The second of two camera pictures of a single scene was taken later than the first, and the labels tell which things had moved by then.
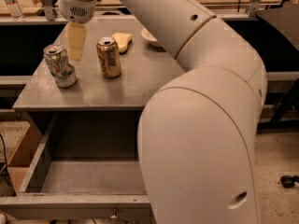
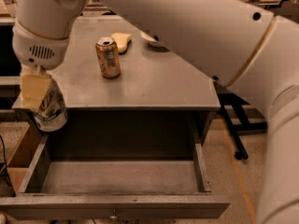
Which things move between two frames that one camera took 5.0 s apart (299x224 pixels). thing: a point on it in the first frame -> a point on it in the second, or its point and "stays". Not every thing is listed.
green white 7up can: x=60 y=65 -> x=53 y=113
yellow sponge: x=123 y=40 stays
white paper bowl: x=151 y=40 stays
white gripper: x=76 y=10 -> x=39 y=50
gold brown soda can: x=108 y=52 stays
